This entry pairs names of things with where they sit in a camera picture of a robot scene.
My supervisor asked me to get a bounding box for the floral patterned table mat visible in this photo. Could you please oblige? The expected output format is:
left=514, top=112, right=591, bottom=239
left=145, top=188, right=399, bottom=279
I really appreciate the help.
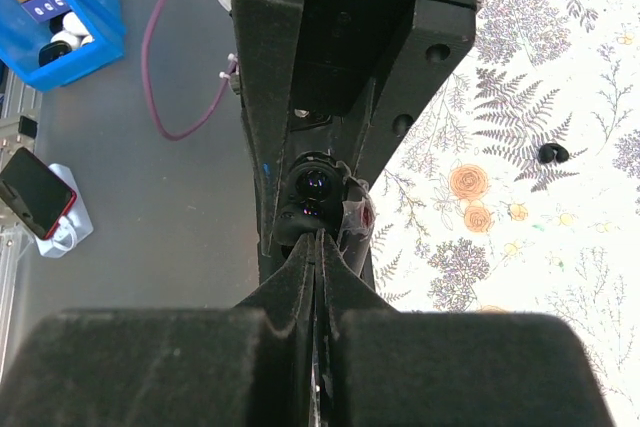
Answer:
left=372, top=0, right=639, bottom=426

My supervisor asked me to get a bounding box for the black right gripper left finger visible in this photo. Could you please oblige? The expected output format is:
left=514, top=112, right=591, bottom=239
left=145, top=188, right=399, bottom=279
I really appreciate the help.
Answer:
left=1, top=234, right=315, bottom=426

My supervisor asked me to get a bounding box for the red black smartphone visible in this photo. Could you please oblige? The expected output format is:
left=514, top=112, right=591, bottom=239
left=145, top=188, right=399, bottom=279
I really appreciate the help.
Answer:
left=1, top=147, right=77, bottom=240

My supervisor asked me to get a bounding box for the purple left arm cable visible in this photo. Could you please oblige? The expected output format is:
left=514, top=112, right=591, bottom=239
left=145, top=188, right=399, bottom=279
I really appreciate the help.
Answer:
left=141, top=0, right=239, bottom=142

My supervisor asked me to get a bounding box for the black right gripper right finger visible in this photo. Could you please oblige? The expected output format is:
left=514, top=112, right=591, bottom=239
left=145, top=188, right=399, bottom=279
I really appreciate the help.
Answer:
left=315, top=233, right=612, bottom=426

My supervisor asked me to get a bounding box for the white phone stand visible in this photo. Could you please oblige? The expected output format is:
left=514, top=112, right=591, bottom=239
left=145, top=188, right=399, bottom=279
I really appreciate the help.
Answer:
left=36, top=163, right=94, bottom=259

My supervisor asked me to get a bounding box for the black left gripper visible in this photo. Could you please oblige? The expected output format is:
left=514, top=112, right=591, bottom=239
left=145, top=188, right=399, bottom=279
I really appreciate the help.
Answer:
left=232, top=0, right=483, bottom=256

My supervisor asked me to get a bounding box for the black earbud charging case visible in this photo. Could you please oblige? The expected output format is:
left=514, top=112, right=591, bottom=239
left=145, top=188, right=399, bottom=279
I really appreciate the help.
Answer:
left=272, top=152, right=375, bottom=278

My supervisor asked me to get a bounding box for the blue plastic storage bin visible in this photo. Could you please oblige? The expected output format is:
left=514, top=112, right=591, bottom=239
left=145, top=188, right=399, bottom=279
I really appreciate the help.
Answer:
left=1, top=0, right=126, bottom=92

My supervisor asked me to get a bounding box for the black earbud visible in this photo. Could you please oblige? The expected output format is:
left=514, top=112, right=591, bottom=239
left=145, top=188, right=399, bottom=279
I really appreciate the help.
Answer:
left=538, top=143, right=570, bottom=164
left=273, top=202, right=324, bottom=247

